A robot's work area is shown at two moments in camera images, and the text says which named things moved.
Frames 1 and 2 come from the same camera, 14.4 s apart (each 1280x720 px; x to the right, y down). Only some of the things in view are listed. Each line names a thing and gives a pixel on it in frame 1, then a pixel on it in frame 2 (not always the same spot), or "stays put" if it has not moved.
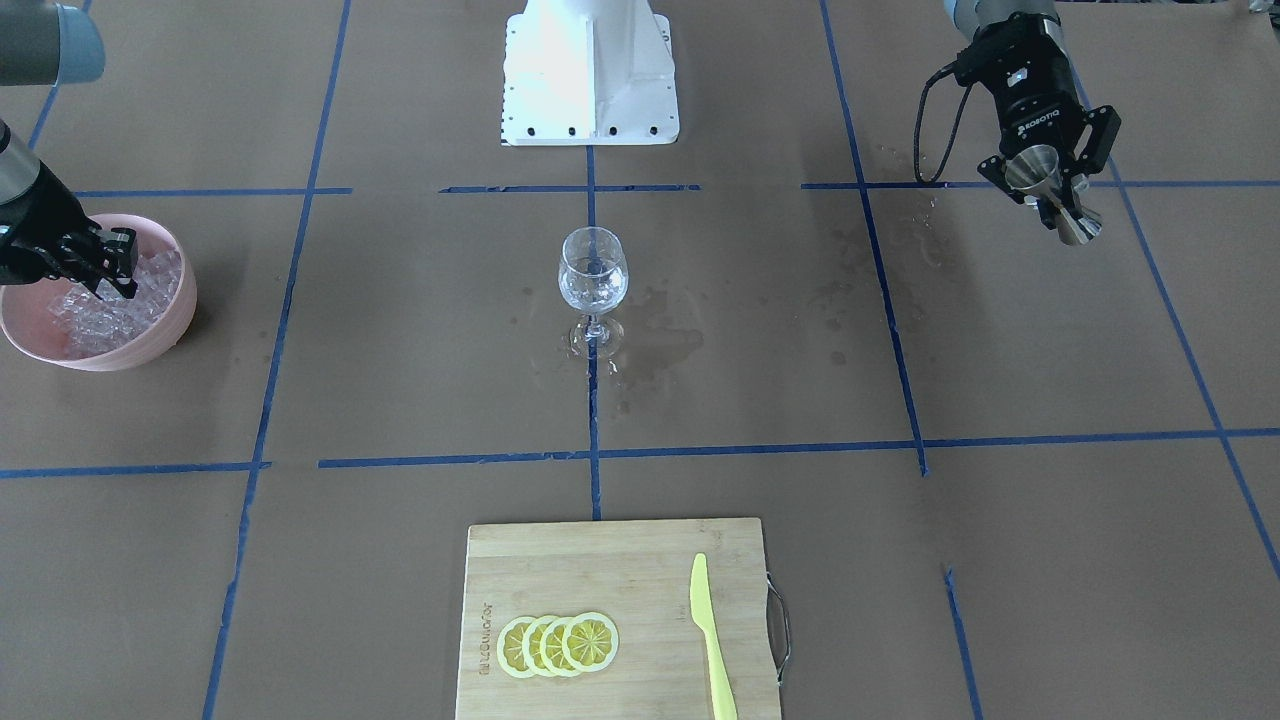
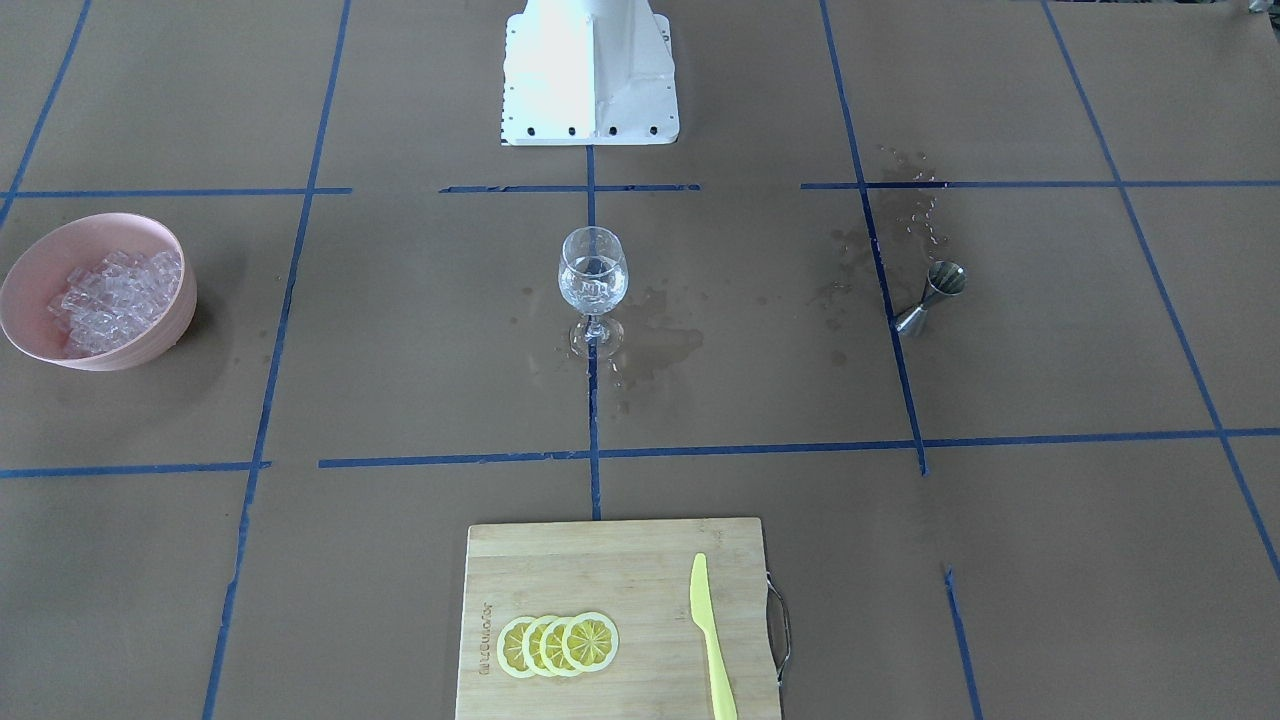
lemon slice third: x=551 y=645 stays put
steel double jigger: x=1037 y=169 -> x=944 y=277
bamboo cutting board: x=638 y=575 stays put
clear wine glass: x=593 y=276 stays put
